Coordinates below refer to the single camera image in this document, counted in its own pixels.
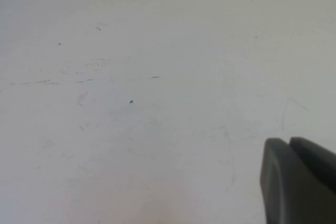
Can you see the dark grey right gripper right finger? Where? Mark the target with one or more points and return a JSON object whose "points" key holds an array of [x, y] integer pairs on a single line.
{"points": [[317, 158]]}

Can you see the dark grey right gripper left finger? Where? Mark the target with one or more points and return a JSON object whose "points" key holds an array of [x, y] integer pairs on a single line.
{"points": [[278, 182]]}

